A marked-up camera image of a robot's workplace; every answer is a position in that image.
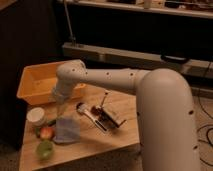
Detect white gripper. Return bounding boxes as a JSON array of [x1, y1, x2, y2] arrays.
[[51, 88, 69, 117]]

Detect green pepper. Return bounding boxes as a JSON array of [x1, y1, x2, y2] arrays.
[[34, 119, 56, 137]]

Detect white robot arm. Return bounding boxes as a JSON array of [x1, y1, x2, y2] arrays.
[[52, 60, 201, 171]]

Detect orange plastic tray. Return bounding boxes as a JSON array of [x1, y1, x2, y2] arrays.
[[16, 60, 87, 106]]

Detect white round cup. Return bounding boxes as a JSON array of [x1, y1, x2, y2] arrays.
[[27, 107, 45, 126]]

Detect blue folded cloth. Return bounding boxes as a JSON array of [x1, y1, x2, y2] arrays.
[[53, 117, 80, 144]]

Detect black metal tool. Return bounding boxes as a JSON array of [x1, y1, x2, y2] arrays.
[[90, 90, 126, 128]]

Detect red apple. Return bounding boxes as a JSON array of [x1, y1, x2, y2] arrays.
[[40, 127, 54, 140]]

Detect metal pole stand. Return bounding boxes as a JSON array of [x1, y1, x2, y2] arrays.
[[63, 0, 76, 45]]

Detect green apple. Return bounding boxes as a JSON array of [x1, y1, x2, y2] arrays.
[[36, 140, 54, 160]]

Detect black device on shelf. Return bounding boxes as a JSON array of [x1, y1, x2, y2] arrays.
[[160, 55, 190, 64]]

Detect grey low shelf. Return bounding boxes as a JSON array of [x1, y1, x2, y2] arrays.
[[62, 42, 213, 79]]

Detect upper shelf with items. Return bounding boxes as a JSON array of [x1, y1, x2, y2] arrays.
[[56, 0, 213, 20]]

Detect black floor cables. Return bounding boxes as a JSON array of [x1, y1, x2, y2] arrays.
[[194, 61, 213, 168]]

